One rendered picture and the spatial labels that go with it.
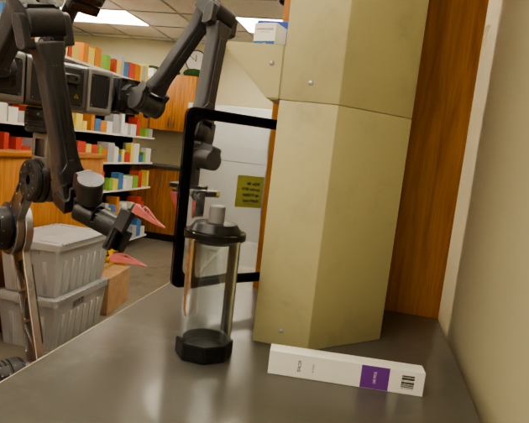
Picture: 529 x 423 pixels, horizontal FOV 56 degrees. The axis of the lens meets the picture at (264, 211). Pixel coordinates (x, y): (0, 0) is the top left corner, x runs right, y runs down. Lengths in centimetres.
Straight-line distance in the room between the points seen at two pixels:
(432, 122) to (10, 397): 105
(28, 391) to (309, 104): 65
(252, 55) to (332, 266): 43
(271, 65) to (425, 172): 53
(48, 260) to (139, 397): 236
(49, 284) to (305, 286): 234
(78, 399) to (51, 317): 240
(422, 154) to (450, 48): 26
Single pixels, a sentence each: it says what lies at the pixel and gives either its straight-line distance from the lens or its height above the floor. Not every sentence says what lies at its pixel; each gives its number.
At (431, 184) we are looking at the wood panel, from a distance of 130.
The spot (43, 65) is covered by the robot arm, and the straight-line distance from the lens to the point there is 117.
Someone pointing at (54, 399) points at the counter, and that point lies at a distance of 79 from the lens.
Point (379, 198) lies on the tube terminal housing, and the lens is 102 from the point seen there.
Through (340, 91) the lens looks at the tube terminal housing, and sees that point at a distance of 93.
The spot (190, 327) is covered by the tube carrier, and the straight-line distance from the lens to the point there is 88.
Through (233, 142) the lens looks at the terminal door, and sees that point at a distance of 113.
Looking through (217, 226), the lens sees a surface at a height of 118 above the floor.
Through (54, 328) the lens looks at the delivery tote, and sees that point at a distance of 320.
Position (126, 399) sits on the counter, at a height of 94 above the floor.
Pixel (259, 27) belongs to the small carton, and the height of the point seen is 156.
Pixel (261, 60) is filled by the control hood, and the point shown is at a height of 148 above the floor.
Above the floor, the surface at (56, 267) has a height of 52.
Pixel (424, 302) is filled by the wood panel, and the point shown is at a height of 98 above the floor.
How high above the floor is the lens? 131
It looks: 7 degrees down
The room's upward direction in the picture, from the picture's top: 6 degrees clockwise
